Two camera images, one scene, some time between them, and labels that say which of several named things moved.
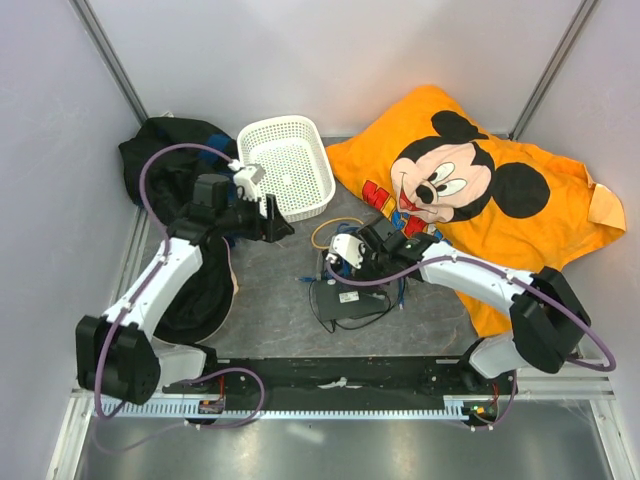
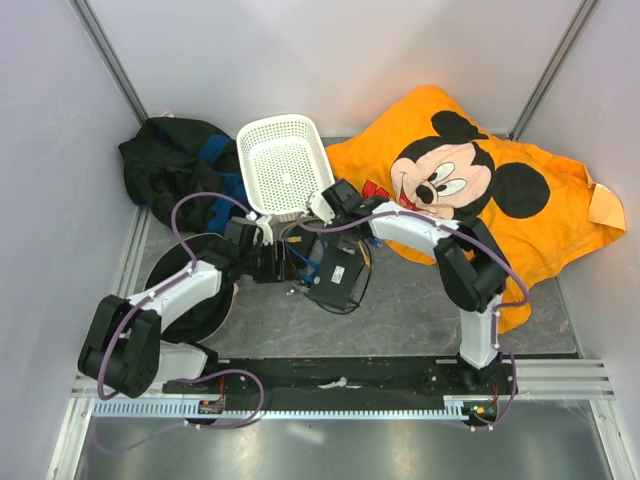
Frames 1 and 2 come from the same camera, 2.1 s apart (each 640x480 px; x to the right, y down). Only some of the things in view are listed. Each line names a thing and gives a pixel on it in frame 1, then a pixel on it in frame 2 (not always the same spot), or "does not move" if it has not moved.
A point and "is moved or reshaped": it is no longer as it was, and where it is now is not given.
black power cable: x=334 y=326 -> x=369 y=280
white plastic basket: x=294 y=157 does not move
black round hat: x=203 y=308 does not move
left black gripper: x=273 y=227 -> x=278 y=271
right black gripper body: x=374 y=264 -> x=336 y=238
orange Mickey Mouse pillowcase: x=426 y=167 does not move
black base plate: x=489 y=399 does not move
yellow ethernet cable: x=335 y=219 is moved or reshaped
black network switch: x=335 y=301 is moved or reshaped
